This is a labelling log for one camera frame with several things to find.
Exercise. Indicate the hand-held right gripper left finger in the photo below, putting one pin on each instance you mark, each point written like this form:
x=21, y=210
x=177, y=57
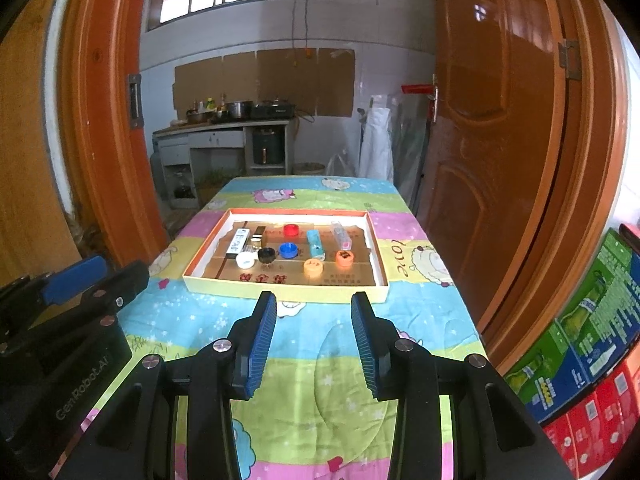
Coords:
x=260, y=345

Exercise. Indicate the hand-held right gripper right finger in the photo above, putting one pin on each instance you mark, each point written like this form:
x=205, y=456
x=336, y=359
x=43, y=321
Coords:
x=365, y=345

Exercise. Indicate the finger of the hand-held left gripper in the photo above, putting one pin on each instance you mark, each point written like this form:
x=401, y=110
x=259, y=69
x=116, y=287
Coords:
x=75, y=277
x=122, y=282

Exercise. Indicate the shallow cardboard tray box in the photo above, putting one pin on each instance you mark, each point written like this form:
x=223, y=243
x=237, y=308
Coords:
x=290, y=280

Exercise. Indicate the white bottle cap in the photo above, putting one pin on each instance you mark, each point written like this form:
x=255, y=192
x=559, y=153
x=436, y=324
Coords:
x=245, y=260

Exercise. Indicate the orange cap with dark label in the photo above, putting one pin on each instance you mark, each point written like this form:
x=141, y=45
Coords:
x=345, y=258

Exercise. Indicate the black bottle cap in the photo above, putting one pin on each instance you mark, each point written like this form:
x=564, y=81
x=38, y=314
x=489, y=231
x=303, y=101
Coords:
x=266, y=255

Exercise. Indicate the plain orange bottle cap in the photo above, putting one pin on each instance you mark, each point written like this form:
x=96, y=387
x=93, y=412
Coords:
x=313, y=268

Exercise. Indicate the blue bottle cap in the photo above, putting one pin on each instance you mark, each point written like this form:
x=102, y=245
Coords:
x=289, y=251

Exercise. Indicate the white cartoon lighter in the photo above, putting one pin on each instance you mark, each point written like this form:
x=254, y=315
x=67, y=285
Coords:
x=239, y=241

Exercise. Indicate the teal lighter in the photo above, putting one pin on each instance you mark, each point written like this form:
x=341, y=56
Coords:
x=315, y=244

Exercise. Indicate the red bottle cap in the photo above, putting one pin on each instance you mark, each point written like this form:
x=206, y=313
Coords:
x=291, y=230

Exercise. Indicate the yellow wooden door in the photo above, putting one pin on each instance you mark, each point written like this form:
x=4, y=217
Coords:
x=30, y=185

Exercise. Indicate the grey kitchen counter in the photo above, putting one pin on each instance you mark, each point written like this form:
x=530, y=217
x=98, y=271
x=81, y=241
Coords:
x=215, y=137

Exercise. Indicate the metal strike plate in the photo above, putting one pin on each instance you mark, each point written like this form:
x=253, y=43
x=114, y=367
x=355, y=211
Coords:
x=135, y=101

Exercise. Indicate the clear plastic sheeting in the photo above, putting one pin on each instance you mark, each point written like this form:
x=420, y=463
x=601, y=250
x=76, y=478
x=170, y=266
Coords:
x=410, y=155

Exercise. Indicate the dark air fryer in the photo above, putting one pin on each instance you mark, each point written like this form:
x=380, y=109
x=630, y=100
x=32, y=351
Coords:
x=266, y=146

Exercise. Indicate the white sack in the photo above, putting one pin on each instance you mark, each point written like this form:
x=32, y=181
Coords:
x=376, y=145

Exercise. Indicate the steel pot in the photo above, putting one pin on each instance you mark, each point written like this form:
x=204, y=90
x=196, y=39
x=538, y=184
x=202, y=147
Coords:
x=238, y=110

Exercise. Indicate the green and blue carton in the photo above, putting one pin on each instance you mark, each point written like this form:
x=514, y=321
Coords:
x=585, y=330

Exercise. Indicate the brown wooden door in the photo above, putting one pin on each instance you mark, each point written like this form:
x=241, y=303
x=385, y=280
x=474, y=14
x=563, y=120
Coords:
x=490, y=160

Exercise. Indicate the black gas stove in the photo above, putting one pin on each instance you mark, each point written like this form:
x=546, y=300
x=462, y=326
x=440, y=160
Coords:
x=274, y=111

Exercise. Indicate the red carton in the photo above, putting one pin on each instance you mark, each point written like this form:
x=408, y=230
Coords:
x=595, y=425

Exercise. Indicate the red paper strip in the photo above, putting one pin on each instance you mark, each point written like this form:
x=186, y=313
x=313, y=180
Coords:
x=416, y=89

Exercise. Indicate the metal door hinge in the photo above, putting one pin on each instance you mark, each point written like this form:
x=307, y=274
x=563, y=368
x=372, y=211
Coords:
x=570, y=60

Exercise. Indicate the orange wooden door frame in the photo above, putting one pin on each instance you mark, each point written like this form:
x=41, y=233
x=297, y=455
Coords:
x=105, y=135
x=595, y=185

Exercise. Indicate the cardboard wall sheet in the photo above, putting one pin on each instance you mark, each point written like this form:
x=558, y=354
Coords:
x=285, y=77
x=199, y=82
x=240, y=76
x=336, y=82

